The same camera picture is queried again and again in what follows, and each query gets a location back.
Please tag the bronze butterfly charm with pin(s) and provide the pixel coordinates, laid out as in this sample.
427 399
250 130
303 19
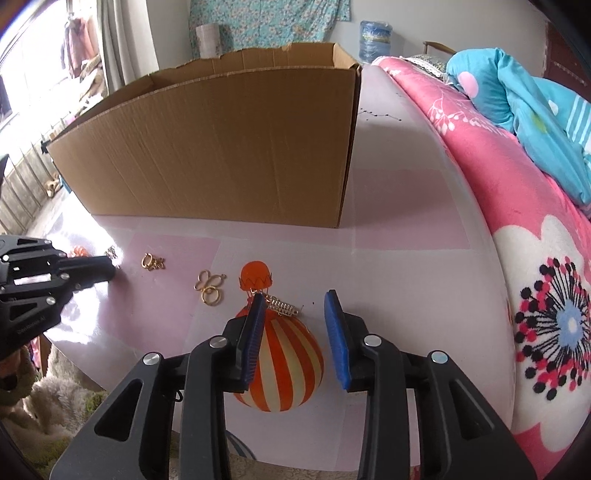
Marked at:
151 262

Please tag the gold butterfly outline charm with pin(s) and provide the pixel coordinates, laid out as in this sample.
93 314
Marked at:
207 281

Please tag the grey curtain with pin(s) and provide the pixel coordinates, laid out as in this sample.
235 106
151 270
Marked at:
125 42

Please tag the dark red door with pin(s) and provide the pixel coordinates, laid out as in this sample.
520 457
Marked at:
562 66

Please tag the rolled floral paper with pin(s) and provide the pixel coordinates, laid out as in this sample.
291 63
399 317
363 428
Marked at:
208 40

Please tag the wooden chair frame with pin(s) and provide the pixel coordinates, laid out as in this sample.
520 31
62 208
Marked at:
440 47

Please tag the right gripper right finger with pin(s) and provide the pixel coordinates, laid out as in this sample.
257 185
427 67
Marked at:
460 434

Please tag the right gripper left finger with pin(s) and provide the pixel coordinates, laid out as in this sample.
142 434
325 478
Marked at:
129 435

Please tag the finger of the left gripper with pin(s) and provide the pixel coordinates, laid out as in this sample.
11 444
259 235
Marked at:
79 273

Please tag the teal floral hanging cloth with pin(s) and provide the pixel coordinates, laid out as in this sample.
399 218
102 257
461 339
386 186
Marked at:
267 23

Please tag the blue water jug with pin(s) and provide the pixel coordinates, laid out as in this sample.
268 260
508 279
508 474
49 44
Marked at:
375 40

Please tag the white fluffy blanket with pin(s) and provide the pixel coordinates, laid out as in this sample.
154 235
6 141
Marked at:
43 423

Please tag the blue patterned quilt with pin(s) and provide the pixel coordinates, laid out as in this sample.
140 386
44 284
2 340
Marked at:
551 121

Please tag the pink floral blanket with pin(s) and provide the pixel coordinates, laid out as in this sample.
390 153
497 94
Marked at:
543 243

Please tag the gold spring charm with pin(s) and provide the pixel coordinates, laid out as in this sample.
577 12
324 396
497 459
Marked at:
282 308

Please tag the silver abacus charm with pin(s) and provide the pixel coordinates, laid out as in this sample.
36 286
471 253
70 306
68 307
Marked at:
111 252

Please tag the brown cardboard box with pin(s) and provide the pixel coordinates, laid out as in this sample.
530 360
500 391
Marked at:
259 135

